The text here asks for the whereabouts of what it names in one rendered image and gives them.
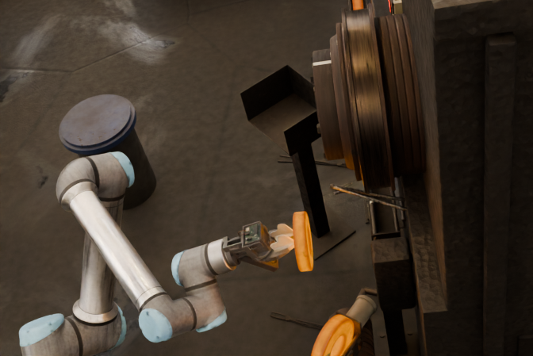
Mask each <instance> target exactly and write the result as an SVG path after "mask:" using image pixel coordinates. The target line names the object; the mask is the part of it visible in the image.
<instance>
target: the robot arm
mask: <svg viewBox="0 0 533 356"><path fill-rule="evenodd" d="M134 179H135V175H134V170H133V167H132V164H131V162H130V160H129V159H128V157H127V156H126V155H125V154H123V153H122V152H119V151H117V152H107V153H105V154H100V155H92V156H88V157H82V158H78V159H75V160H73V161H71V162H70V163H68V164H67V165H66V166H65V167H64V169H63V170H62V171H61V173H60V175H59V177H58V180H57V183H56V196H57V199H58V201H59V203H60V205H61V206H62V208H63V209H64V210H65V211H68V212H72V213H73V214H74V216H75V218H76V219H77V221H78V222H79V223H80V225H81V226H82V228H83V230H84V231H85V239H84V249H83V260H82V279H81V289H80V299H79V300H77V301H76V302H75V304H74V306H73V312H72V316H68V317H65V318H64V316H63V315H62V314H53V315H49V316H44V317H41V318H39V319H37V320H34V321H31V322H29V323H27V324H26V325H24V326H23V327H22V328H21V329H20V331H19V338H20V346H21V352H22V356H93V355H96V354H99V353H101V352H104V351H107V350H111V349H113V348H114V347H116V346H119V345H120V344H122V342H123V341H124V339H125V335H126V321H125V317H124V316H122V315H123V312H122V311H121V309H120V308H119V307H118V306H117V304H116V303H115V302H114V301H113V295H114V288H115V280H116V278H117V280H118V281H119V282H120V284H121V286H122V287H123V289H124V290H125V292H126V293H127V294H128V296H129V297H130V299H131V300H132V302H133V304H134V305H135V306H136V308H137V309H138V311H139V314H140V316H139V325H140V329H141V330H142V332H143V334H144V336H145V337H146V338H147V339H148V340H149V341H151V342H154V343H158V342H161V341H167V340H168V339H170V338H173V337H175V336H177V335H180V334H183V333H186V332H188V331H193V330H195V329H196V331H197V332H203V331H208V330H210V329H212V328H214V327H217V326H219V325H221V324H222V323H224V322H225V321H226V319H227V315H226V311H225V306H224V303H223V301H222V297H221V294H220V290H219V287H218V284H217V280H216V276H217V275H220V274H224V273H227V272H230V271H233V270H235V269H236V266H238V265H239V264H240V263H241V261H243V262H246V263H249V264H252V265H254V266H258V267H261V268H263V269H265V270H269V271H272V272H275V271H276V270H277V269H278V260H279V259H280V258H281V257H283V256H284V255H286V254H287V253H289V252H290V250H292V249H293V248H294V241H293V229H291V228H290V227H288V226H287V225H285V224H279V225H278V230H277V229H275V230H271V231H269V232H268V231H267V227H266V226H265V225H263V224H262V223H261V222H260V221H257V222H254V223H252V224H248V225H245V226H243V230H241V231H240V232H241V235H240V234H239V232H238V235H239V236H238V237H236V238H233V239H229V238H228V237H227V236H226V237H224V238H223V239H219V240H217V241H213V242H211V243H207V244H204V245H201V246H199V247H195V248H192V249H189V250H184V251H183V252H180V253H177V254H176V255H175V256H174V257H173V260H172V263H171V270H172V274H173V278H174V280H175V282H176V283H177V284H178V285H180V286H184V289H185V291H186V297H182V298H179V299H177V300H172V299H171V298H170V296H169V295H168V294H167V292H165V291H164V290H163V288H162V286H161V285H160V284H159V283H158V281H157V280H156V278H155V277H154V275H153V274H152V272H151V271H150V270H149V269H148V267H147V266H146V264H145V263H144V261H143V260H142V258H141V257H140V256H139V254H138V253H137V252H136V250H135V248H134V247H133V246H132V244H131V243H130V242H129V241H128V239H127V237H126V236H125V234H124V233H123V231H122V230H121V218H122V209H123V201H124V197H125V188H126V187H127V188H128V187H130V186H131V185H132V184H133V183H134ZM248 226H249V227H248ZM244 232H245V234H244ZM275 240H276V241H277V242H275Z"/></svg>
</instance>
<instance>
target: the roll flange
mask: <svg viewBox="0 0 533 356"><path fill-rule="evenodd" d="M367 6H368V10H369V16H370V27H371V32H372V39H373V45H374V56H375V63H376V68H377V75H378V86H379V93H380V99H381V106H382V117H383V124H384V130H385V142H386V149H387V155H388V162H389V175H390V182H391V190H392V191H395V190H396V186H395V178H394V177H396V176H398V175H399V176H402V175H406V174H407V175H409V174H420V173H426V153H425V142H424V126H423V118H422V111H421V104H420V92H419V85H418V79H417V73H416V63H415V57H414V51H413V46H412V38H411V33H410V28H409V24H408V18H407V15H406V13H402V14H400V13H399V14H394V15H387V16H382V17H374V13H373V8H372V4H371V3H370V4H367Z"/></svg>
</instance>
